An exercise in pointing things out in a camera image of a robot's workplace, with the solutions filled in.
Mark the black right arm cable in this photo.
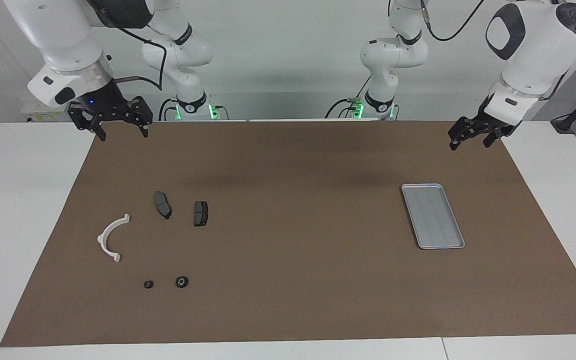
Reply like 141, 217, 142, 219
113, 25, 169, 92

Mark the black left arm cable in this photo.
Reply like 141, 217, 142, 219
419, 0, 486, 42

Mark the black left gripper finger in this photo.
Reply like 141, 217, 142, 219
448, 117, 471, 151
483, 127, 509, 148

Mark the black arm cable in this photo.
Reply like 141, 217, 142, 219
113, 25, 169, 92
419, 0, 486, 42

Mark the white wall box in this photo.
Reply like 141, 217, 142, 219
20, 99, 76, 124

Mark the white curved plastic bracket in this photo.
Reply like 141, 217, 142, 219
97, 214, 131, 263

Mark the brown table mat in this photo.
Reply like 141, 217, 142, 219
0, 120, 576, 348

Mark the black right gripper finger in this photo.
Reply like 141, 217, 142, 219
129, 96, 154, 138
68, 102, 107, 142

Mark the dark curved brake pad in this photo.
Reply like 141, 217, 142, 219
153, 191, 173, 221

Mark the silver metal tray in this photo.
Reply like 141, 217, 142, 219
401, 183, 466, 250

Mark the black base cable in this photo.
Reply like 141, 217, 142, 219
324, 75, 373, 120
158, 97, 181, 122

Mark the dark rectangular brake pad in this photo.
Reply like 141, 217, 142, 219
193, 200, 210, 228

